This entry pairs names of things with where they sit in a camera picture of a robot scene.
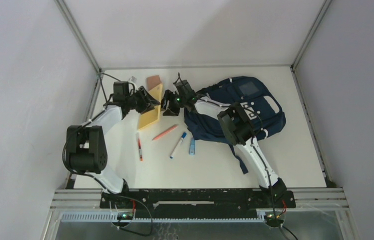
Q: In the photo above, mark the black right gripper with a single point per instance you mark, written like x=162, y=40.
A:
x=169, y=96

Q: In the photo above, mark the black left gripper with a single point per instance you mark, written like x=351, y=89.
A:
x=149, y=101

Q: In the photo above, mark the yellow paperback book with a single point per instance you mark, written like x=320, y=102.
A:
x=153, y=116

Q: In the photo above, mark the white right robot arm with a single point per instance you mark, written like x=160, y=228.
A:
x=237, y=111

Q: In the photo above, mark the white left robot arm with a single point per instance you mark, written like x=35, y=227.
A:
x=84, y=152

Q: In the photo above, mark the orange pen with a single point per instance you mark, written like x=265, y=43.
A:
x=165, y=132

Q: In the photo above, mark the white marker blue cap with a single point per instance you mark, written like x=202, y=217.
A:
x=177, y=146

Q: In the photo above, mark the red and white pen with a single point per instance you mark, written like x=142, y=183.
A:
x=139, y=147

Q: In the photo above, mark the black mounting rail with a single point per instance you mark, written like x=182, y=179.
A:
x=197, y=204

